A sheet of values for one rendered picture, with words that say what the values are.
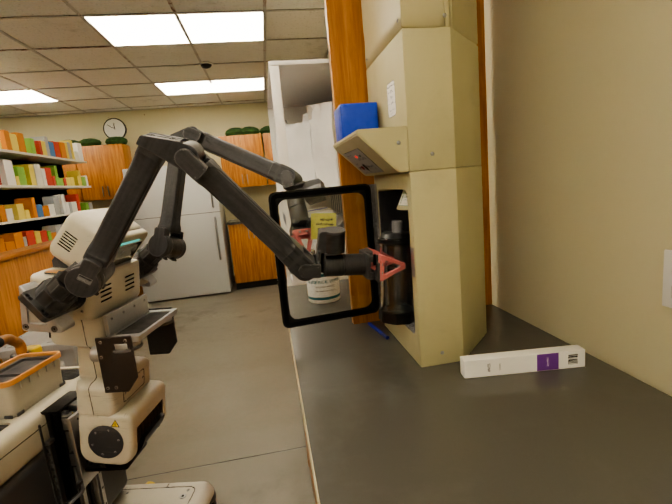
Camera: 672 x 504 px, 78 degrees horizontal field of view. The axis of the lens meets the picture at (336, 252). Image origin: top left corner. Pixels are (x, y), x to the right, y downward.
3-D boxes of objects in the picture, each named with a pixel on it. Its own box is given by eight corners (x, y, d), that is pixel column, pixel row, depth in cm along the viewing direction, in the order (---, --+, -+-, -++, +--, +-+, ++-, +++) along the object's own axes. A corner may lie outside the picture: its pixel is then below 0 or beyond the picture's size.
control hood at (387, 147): (373, 175, 124) (370, 141, 122) (410, 171, 93) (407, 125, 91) (335, 179, 122) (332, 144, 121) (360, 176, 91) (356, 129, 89)
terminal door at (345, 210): (380, 311, 130) (370, 182, 123) (283, 329, 122) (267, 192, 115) (379, 311, 130) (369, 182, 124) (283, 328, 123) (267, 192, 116)
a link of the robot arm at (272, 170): (199, 149, 148) (179, 138, 137) (205, 134, 148) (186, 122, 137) (300, 193, 135) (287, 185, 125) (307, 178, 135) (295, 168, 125)
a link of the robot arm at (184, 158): (178, 154, 98) (167, 161, 88) (195, 137, 97) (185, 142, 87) (303, 271, 113) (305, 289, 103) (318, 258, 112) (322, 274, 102)
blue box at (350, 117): (370, 140, 120) (368, 108, 119) (379, 136, 110) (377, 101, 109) (336, 143, 119) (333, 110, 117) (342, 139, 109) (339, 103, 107)
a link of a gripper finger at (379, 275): (399, 249, 111) (365, 251, 109) (408, 254, 104) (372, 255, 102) (398, 274, 112) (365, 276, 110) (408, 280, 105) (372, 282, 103)
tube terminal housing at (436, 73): (457, 314, 136) (447, 66, 123) (516, 352, 104) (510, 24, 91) (384, 324, 132) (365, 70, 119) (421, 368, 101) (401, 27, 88)
